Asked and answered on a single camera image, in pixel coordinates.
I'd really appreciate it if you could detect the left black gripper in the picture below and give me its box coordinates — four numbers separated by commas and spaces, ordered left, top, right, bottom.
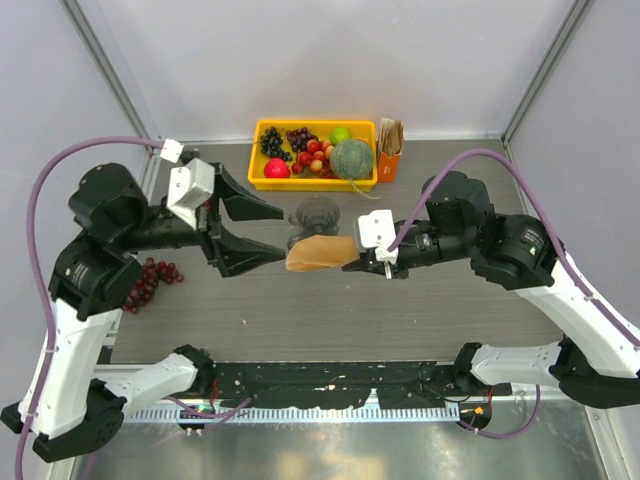
123, 161, 290, 272

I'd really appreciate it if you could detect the brown paper coffee filter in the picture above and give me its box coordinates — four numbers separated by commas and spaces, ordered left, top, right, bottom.
286, 235, 360, 272

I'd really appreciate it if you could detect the grey transparent coffee dripper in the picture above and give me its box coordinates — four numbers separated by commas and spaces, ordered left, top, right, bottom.
289, 196, 340, 236

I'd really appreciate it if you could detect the grey transparent glass server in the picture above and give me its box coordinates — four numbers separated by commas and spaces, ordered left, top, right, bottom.
287, 229, 339, 251

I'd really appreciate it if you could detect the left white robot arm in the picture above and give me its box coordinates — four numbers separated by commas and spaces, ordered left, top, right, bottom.
1, 160, 285, 463

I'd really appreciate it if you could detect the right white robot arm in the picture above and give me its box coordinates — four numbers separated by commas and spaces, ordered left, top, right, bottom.
342, 171, 639, 409

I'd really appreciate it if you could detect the orange filter box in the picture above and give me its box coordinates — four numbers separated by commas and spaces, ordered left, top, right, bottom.
377, 151, 402, 184

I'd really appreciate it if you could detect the red apple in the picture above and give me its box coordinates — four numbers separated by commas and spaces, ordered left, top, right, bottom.
263, 157, 291, 179

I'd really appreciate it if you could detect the dark blue grape bunch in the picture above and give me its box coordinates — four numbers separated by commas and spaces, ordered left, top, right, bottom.
259, 126, 293, 162

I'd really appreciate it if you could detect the red grape bunch on table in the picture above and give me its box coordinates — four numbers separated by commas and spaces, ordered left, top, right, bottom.
121, 257, 184, 314

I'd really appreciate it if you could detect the green netted melon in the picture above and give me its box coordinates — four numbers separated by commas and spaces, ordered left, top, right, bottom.
330, 139, 374, 180

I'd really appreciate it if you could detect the red lychee cluster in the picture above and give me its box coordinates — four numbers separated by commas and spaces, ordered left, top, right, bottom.
290, 138, 337, 179

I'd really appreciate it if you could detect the dark red grape bunch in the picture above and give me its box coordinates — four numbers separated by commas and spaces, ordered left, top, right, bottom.
285, 127, 318, 153

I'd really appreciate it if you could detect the green pear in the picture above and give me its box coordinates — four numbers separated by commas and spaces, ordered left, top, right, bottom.
328, 126, 352, 146

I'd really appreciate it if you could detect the yellow plastic tray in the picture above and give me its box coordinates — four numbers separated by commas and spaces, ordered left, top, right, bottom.
247, 118, 376, 193

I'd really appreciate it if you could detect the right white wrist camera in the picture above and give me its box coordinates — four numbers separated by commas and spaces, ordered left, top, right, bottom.
355, 209, 398, 265

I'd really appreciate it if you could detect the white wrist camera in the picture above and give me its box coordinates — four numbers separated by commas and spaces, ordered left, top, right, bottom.
166, 158, 215, 230
355, 209, 398, 265

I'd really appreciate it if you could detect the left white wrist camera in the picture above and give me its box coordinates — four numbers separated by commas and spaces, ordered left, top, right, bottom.
166, 158, 215, 230

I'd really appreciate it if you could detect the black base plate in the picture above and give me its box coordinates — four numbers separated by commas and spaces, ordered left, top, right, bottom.
171, 361, 512, 410

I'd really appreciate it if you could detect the slotted cable duct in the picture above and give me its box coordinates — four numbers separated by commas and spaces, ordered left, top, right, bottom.
126, 403, 460, 425

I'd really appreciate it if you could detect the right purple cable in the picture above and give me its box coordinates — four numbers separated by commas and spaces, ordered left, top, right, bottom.
387, 148, 640, 441

